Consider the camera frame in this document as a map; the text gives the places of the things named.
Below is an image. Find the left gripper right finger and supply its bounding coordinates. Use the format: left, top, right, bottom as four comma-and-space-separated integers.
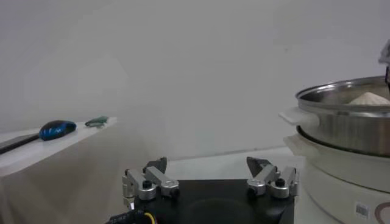
246, 156, 300, 200

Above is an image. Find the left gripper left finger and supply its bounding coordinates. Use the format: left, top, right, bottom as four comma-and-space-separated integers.
121, 156, 180, 211

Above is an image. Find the white steamed baozi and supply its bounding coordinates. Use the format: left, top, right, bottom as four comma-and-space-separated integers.
349, 92, 390, 106

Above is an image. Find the steel perforated steamer basket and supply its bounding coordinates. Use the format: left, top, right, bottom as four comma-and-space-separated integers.
278, 75, 390, 158

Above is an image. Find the white electric cooker base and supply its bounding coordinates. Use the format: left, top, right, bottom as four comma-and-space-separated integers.
283, 133, 390, 224

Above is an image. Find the green clip tool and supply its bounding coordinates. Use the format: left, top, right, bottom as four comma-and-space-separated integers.
84, 115, 110, 128

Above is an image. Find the white side table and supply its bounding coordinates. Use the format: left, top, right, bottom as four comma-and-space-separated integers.
0, 117, 118, 224

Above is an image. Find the blue computer mouse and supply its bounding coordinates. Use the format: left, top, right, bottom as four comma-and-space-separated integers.
38, 120, 77, 141

